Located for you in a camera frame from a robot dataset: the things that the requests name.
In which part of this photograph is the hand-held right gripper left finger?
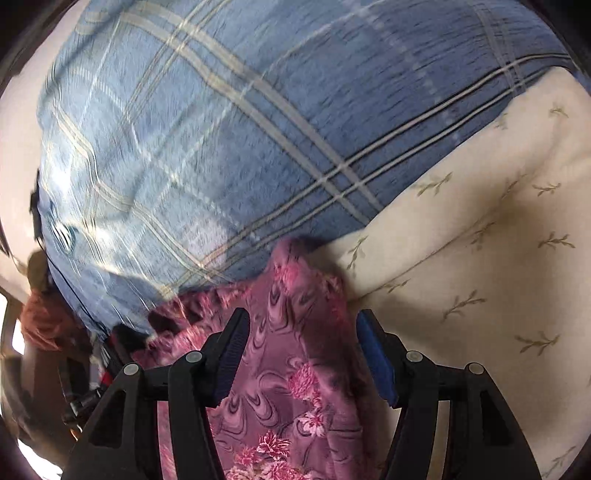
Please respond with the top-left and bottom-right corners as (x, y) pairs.
(60, 307), (252, 480)

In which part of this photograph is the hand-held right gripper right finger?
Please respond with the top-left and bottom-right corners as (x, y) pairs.
(355, 308), (543, 480)

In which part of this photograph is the purple floral shirt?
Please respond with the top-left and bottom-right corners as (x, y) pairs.
(131, 237), (398, 480)

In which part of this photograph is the white leaf-print sheet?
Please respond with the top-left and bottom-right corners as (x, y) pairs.
(323, 65), (591, 480)

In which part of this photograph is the orange cloth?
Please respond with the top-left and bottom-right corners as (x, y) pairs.
(21, 293), (89, 352)

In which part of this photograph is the brown wooden furniture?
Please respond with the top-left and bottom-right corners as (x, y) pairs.
(16, 342), (66, 418)

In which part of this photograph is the dark green cloth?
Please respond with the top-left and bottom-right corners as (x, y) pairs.
(25, 249), (57, 296)

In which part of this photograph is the blue plaid quilt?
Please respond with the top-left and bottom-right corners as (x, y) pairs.
(37, 0), (578, 334)

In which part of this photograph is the black cable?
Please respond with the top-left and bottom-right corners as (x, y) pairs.
(30, 171), (116, 342)

